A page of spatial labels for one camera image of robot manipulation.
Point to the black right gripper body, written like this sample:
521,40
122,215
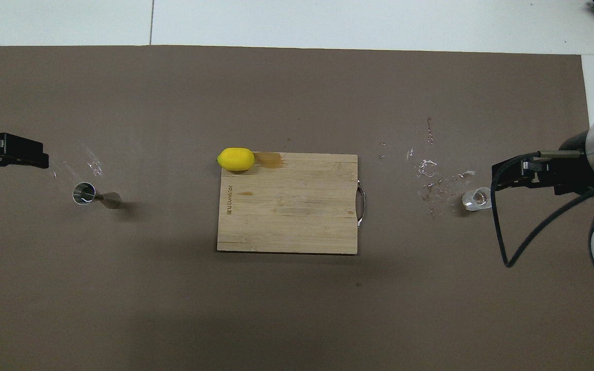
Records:
578,170

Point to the yellow lemon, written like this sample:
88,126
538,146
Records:
236,159

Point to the brown table mat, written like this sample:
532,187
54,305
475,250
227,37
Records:
297,309

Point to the clear glass cup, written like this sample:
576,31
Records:
476,199

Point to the wooden cutting board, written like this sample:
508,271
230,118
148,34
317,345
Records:
286,206

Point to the steel double jigger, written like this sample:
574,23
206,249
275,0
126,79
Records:
84,194

